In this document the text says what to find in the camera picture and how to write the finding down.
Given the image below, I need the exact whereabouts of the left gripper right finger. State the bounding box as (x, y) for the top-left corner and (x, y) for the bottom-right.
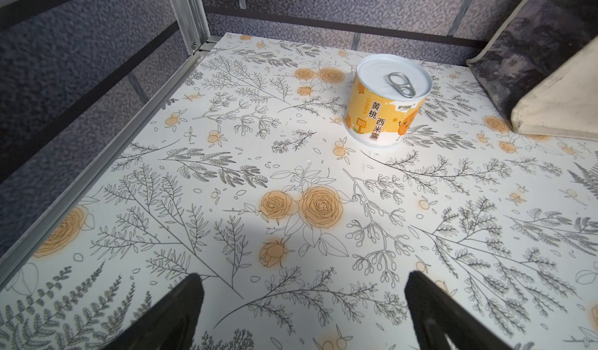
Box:
(404, 271), (509, 349)

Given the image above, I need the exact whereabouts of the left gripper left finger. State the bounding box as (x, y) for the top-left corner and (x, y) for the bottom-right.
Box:
(104, 274), (205, 350)

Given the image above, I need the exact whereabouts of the beige canvas tote bag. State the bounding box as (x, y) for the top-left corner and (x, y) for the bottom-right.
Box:
(467, 0), (597, 141)

